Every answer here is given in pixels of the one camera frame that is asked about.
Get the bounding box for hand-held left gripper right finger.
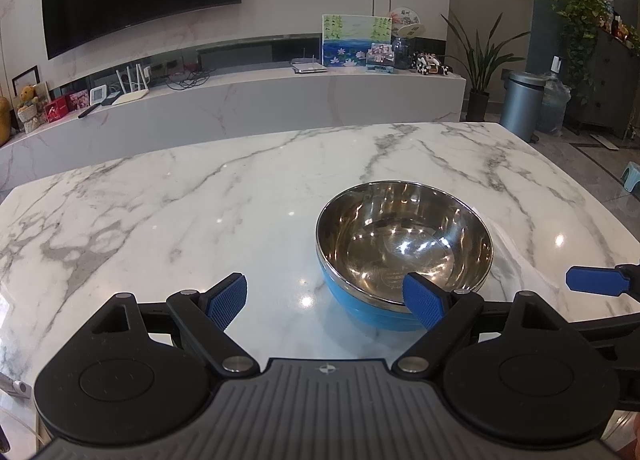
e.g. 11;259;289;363
390;271;558;382

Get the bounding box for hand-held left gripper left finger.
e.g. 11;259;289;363
92;271;262;382

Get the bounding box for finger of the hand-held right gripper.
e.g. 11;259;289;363
565;263;640;301
565;315;640;358

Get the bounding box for steel bowl with blue outside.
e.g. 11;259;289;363
315;181;495;333

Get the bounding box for clear water jug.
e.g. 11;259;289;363
539;56;571;136

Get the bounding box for grey metal trash can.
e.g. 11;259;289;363
499;70;547;142

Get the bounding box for dark grey cabinet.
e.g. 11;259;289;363
565;30;640;138

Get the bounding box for white marble television console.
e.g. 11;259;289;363
0;65;468;191

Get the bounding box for potted long-leaf plant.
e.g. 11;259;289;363
440;13;531;122

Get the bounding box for white router with antennas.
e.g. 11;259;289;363
111;66;153;106

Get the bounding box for black and white cow figurines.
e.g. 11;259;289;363
411;51;453;76

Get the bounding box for silver set-top box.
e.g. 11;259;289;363
291;54;328;75

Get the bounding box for floral printed box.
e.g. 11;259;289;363
366;42;396;74

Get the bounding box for dark glass jar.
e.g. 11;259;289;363
392;36;415;70

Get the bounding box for cluster of small bottles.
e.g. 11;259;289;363
602;0;640;48

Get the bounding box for trailing pothos plant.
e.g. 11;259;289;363
547;0;608;101

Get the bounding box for red box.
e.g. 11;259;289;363
44;96;71;123

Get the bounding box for water lily painting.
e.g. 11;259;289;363
321;14;392;67

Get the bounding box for teddy bear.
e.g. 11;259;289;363
15;84;43;131

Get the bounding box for round paper fan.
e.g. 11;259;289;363
389;7;427;38

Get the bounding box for tangle of black cables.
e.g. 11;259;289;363
165;68;221;90

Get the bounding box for black picture frame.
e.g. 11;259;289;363
11;65;41;101

